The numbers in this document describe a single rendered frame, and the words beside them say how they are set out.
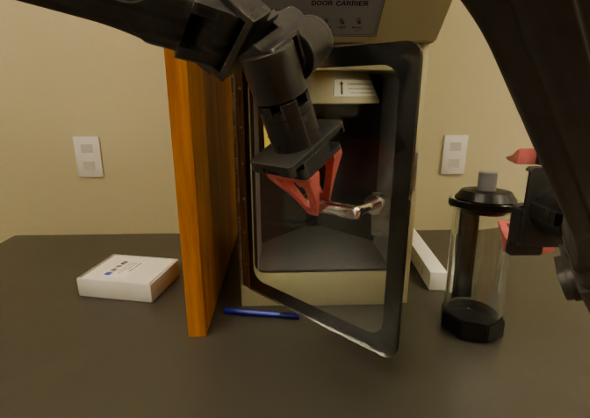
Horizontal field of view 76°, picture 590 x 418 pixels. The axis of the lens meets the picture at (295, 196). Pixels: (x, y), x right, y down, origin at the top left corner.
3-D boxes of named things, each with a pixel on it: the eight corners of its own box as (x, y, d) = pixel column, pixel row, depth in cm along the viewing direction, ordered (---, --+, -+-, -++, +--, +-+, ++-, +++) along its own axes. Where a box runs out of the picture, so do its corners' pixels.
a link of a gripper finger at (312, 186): (283, 219, 49) (257, 158, 44) (314, 188, 53) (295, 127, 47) (325, 232, 44) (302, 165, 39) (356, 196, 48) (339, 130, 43)
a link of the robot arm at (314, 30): (178, 50, 40) (205, -22, 34) (236, 18, 48) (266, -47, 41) (266, 126, 41) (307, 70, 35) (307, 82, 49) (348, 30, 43)
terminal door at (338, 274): (247, 284, 70) (238, 56, 60) (398, 359, 51) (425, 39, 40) (243, 286, 70) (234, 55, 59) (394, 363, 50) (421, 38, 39)
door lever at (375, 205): (322, 205, 53) (322, 186, 53) (383, 216, 47) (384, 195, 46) (297, 213, 49) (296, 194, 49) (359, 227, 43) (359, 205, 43)
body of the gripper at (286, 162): (253, 175, 43) (228, 117, 39) (305, 131, 49) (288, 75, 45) (296, 183, 39) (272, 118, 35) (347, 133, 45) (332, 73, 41)
